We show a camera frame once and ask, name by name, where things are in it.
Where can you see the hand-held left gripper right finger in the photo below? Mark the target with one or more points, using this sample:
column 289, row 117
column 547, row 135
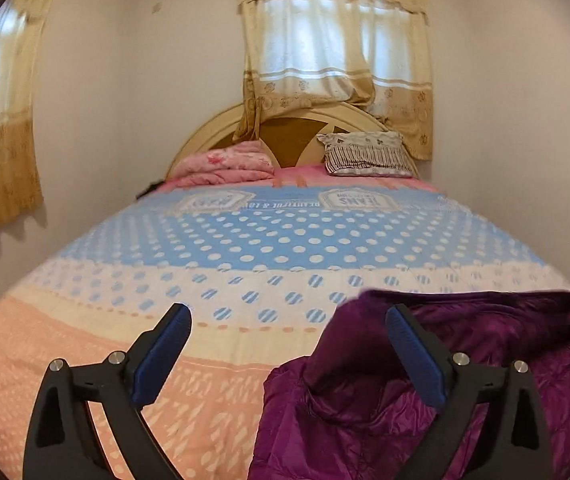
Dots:
column 415, row 360

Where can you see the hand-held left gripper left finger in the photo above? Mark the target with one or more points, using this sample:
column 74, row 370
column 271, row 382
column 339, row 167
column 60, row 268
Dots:
column 162, row 360

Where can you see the purple hooded puffer jacket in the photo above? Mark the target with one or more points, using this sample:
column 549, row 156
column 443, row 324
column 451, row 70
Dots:
column 365, row 360

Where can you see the polka dot bedspread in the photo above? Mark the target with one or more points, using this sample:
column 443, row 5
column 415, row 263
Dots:
column 265, row 230

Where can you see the pink folded blanket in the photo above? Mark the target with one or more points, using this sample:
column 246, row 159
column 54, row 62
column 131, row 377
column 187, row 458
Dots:
column 225, row 165

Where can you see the striped patterned pillow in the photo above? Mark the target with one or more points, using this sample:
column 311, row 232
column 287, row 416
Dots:
column 365, row 155

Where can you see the cream arched headboard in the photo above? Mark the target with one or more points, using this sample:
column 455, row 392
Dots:
column 290, row 140

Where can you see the narrow beige floral curtain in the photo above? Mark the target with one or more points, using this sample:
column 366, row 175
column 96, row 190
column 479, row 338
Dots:
column 0, row 110

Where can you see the wide beige floral curtain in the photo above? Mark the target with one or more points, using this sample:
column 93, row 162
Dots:
column 325, row 40

